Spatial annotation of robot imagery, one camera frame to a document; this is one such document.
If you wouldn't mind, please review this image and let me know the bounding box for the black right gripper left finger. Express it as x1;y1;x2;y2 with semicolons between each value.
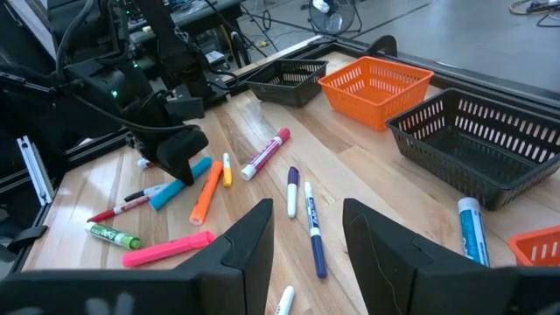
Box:
177;198;276;315

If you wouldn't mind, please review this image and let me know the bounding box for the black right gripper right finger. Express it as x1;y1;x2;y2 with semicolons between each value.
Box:
343;199;500;315

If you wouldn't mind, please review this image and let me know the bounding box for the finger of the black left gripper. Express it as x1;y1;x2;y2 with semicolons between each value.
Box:
157;127;210;187

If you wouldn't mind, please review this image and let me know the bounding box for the blue highlighter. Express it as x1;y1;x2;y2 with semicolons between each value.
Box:
148;156;214;212

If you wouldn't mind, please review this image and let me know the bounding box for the orange highlighter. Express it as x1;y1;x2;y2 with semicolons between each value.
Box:
189;160;224;227

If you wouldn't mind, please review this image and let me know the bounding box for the pink highlighter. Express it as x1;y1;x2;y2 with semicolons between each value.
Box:
121;230;216;269

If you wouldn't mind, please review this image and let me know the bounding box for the teal blue whiteboard marker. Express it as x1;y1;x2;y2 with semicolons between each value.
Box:
457;196;492;268

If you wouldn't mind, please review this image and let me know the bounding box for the pink cap white marker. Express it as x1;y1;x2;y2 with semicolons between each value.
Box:
274;285;297;315

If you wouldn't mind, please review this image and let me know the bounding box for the yellow cap white marker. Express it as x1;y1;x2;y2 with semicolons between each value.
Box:
221;151;234;188

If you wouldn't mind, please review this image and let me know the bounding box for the thin black marker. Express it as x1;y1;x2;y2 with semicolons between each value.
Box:
122;182;172;203

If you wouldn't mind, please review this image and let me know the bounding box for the thin dark blue marker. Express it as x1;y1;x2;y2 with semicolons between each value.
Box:
304;181;328;280

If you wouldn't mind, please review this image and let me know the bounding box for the purple cap white marker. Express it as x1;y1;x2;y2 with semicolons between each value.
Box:
286;165;301;220

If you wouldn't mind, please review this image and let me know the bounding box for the thin red marker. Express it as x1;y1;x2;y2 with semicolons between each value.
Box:
86;195;153;224

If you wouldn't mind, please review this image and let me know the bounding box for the light green whiteboard marker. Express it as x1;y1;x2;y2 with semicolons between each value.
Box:
85;221;143;251

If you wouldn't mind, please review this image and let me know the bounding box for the black plastic basket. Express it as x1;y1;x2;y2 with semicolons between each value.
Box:
243;59;329;109
385;87;560;211

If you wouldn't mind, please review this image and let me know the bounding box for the orange plastic basket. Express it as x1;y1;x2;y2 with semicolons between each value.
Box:
318;55;435;133
507;225;560;268

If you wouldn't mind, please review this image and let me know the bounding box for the black floor fan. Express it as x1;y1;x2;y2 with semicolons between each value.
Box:
308;0;358;37

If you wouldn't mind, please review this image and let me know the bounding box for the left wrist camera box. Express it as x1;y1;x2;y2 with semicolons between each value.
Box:
164;94;206;123

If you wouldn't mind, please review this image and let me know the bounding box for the silver aluminium rail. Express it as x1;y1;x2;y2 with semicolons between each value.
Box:
16;135;56;207

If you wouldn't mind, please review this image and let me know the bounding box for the black arch handle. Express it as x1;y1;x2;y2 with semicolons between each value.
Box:
357;34;399;59

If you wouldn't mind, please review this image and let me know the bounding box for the yellow floor cable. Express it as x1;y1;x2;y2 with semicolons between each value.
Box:
507;0;560;17

